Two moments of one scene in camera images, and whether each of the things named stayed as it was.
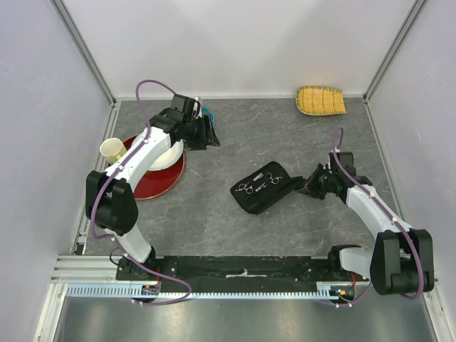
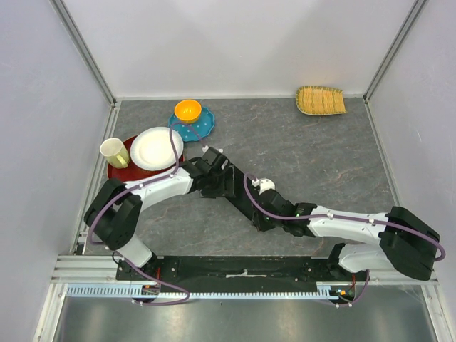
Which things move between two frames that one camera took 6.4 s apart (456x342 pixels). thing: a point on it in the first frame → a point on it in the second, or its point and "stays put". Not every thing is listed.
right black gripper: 310,186 → 257,221
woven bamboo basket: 320,100 stays put
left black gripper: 208,137 → 219,192
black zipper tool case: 261,190 → 236,190
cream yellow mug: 112,149 stays put
